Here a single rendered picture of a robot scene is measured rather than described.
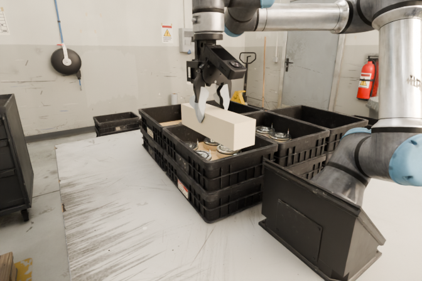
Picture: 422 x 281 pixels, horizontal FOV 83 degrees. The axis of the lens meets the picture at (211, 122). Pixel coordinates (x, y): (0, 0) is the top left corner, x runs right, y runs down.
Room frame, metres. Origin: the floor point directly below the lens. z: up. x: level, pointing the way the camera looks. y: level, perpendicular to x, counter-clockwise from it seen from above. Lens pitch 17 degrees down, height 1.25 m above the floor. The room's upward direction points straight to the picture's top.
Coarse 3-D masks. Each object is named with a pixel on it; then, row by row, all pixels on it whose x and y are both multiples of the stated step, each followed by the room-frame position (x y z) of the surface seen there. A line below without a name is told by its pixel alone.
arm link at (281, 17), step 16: (352, 0) 0.76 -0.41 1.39; (224, 16) 0.73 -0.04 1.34; (256, 16) 0.71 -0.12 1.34; (272, 16) 0.71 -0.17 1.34; (288, 16) 0.72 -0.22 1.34; (304, 16) 0.73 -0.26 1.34; (320, 16) 0.73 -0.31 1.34; (336, 16) 0.74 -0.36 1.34; (352, 16) 0.74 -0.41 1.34; (240, 32) 0.74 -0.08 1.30; (336, 32) 0.77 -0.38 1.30; (352, 32) 0.77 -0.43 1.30
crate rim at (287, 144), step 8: (256, 112) 1.24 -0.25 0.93; (296, 120) 1.08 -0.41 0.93; (320, 128) 0.97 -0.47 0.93; (264, 136) 0.87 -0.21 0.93; (304, 136) 0.87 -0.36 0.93; (312, 136) 0.87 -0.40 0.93; (320, 136) 0.90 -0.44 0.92; (328, 136) 0.93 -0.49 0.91; (280, 144) 0.79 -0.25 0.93; (288, 144) 0.81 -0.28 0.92; (296, 144) 0.83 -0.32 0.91
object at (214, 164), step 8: (168, 128) 0.98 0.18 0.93; (168, 136) 0.90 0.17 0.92; (256, 136) 0.87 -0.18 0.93; (176, 144) 0.83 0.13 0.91; (184, 144) 0.78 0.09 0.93; (272, 144) 0.80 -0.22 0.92; (192, 152) 0.71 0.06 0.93; (248, 152) 0.71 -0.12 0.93; (256, 152) 0.73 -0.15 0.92; (264, 152) 0.75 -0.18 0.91; (272, 152) 0.76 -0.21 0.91; (200, 160) 0.67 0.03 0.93; (216, 160) 0.66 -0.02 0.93; (224, 160) 0.66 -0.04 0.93; (232, 160) 0.68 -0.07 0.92; (240, 160) 0.69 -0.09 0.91; (208, 168) 0.64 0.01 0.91; (216, 168) 0.65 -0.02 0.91
